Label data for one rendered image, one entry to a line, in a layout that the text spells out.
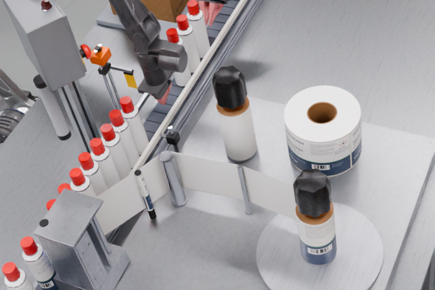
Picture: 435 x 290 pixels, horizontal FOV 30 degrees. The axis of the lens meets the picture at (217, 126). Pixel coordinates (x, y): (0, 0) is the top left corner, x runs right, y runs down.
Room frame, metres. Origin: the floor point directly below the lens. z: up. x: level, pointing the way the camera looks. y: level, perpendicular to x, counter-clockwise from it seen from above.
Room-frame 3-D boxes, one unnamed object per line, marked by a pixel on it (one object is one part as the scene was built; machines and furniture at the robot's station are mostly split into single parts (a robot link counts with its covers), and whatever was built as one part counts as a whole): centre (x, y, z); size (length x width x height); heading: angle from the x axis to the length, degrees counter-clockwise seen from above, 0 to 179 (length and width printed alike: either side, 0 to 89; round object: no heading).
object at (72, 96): (1.63, 0.37, 1.17); 0.04 x 0.04 x 0.67; 56
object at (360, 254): (1.10, -0.18, 0.89); 0.31 x 0.31 x 0.01
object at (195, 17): (1.92, -0.01, 0.98); 0.05 x 0.05 x 0.20
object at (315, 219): (1.10, -0.18, 1.04); 0.09 x 0.09 x 0.29
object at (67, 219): (1.18, 0.38, 1.14); 0.14 x 0.11 x 0.01; 146
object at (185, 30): (1.86, 0.03, 0.98); 0.05 x 0.05 x 0.20
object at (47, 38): (1.54, 0.35, 1.38); 0.17 x 0.10 x 0.19; 21
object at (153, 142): (1.80, 0.03, 0.91); 1.07 x 0.01 x 0.02; 146
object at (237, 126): (1.49, -0.05, 1.03); 0.09 x 0.09 x 0.30
